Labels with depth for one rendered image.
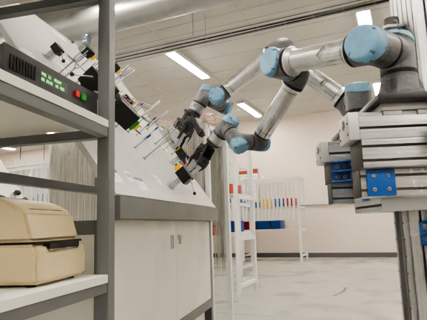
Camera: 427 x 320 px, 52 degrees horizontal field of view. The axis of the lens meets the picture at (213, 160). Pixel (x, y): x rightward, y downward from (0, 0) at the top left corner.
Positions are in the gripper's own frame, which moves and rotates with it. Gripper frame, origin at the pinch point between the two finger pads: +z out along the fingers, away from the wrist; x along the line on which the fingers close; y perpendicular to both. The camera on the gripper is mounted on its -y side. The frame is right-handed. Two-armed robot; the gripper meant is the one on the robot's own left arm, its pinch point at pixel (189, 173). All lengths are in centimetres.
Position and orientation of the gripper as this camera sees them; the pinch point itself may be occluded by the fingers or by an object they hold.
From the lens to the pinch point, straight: 209.7
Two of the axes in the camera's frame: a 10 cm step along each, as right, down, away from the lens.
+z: -6.0, 7.0, 3.9
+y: 0.7, -4.4, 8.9
